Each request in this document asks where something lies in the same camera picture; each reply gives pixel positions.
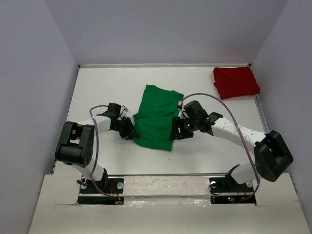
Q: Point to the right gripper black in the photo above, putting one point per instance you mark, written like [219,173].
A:
[177,122]

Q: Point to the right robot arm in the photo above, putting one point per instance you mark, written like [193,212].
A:
[268,153]

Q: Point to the folded red t-shirt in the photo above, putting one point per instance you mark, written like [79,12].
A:
[235,82]

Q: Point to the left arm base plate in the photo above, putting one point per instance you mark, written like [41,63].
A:
[112,194]

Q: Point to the aluminium rail right edge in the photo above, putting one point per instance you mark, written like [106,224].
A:
[262,114]

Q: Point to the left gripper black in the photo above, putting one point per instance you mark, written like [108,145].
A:
[130,133]

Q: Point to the green t-shirt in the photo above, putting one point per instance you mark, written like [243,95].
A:
[153,121]

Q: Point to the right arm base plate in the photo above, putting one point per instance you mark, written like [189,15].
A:
[231,192]

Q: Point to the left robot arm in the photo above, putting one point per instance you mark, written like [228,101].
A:
[78,144]

